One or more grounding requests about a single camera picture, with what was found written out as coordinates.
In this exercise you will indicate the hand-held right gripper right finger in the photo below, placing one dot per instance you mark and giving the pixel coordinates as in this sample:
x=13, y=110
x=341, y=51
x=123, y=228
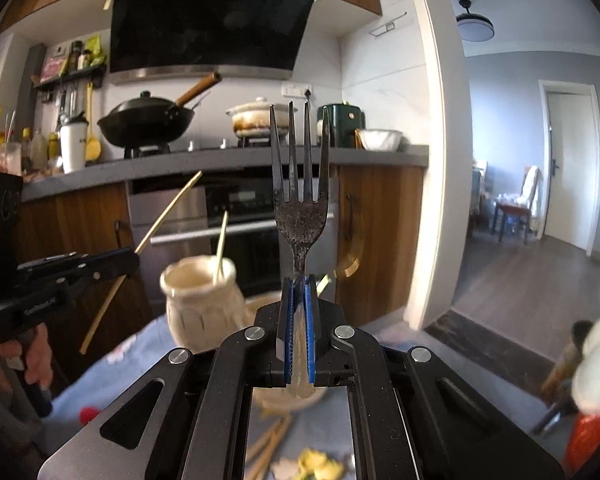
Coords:
x=310, y=332

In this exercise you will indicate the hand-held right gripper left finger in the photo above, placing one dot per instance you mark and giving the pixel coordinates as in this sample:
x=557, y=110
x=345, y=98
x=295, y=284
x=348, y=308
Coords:
x=289, y=332

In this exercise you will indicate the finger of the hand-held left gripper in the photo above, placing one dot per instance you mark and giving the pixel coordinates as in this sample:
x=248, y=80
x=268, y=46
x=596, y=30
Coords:
x=105, y=262

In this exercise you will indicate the golden bamboo chopstick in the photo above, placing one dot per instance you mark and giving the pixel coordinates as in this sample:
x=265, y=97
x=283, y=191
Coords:
x=221, y=245
x=145, y=242

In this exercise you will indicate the cream ceramic utensil holder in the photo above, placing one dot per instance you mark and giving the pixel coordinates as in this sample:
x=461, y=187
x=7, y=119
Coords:
x=200, y=305

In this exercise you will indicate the silver metal fork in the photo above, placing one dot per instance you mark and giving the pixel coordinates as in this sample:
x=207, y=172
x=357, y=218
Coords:
x=300, y=220

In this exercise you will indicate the person's left forearm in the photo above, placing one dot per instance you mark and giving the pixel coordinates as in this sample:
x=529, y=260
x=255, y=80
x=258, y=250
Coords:
x=2, y=400

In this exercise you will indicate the person's left hand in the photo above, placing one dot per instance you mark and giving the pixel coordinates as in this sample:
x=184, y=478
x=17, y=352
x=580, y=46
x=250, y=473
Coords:
x=37, y=360

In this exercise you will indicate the white tumbler with black lid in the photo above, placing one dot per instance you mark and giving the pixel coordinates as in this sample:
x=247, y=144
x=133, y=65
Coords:
x=73, y=145

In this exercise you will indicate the yellow hanging spatula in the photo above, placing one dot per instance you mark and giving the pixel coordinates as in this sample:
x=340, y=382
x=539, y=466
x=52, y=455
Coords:
x=93, y=147

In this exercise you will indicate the blue printed blanket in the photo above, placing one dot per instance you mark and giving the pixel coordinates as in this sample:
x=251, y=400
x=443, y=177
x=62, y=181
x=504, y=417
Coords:
x=130, y=380

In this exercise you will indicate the small red object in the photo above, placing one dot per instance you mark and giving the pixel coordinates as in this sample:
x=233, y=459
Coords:
x=88, y=416

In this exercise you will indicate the white bowl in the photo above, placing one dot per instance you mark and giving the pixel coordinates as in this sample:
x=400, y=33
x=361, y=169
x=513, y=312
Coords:
x=379, y=139

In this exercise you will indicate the white clay pot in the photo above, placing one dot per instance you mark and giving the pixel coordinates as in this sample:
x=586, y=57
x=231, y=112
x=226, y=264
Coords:
x=252, y=117

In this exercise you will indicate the dark green kitchen appliance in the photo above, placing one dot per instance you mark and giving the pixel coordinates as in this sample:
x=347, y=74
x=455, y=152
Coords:
x=345, y=125

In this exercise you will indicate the chair with white cloth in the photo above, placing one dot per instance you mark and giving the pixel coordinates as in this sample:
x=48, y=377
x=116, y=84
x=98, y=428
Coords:
x=522, y=200

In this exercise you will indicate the black range hood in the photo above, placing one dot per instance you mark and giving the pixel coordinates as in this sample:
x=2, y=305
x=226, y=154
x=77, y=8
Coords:
x=205, y=15

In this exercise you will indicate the orange object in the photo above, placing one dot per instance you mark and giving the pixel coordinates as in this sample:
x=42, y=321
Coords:
x=592, y=445

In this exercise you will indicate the white door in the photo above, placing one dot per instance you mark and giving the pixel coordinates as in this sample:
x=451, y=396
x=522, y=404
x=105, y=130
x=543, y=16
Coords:
x=570, y=170

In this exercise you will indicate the round ceiling lamp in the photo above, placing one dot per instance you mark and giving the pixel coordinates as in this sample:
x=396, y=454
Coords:
x=475, y=25

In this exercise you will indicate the black wall spice shelf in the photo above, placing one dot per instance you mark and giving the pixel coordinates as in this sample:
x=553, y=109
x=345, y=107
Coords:
x=70, y=76

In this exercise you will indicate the white wall socket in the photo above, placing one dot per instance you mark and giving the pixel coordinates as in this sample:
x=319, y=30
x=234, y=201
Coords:
x=295, y=90

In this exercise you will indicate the wall towel rack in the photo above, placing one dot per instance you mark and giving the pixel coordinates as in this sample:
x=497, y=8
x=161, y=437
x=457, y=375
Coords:
x=387, y=27

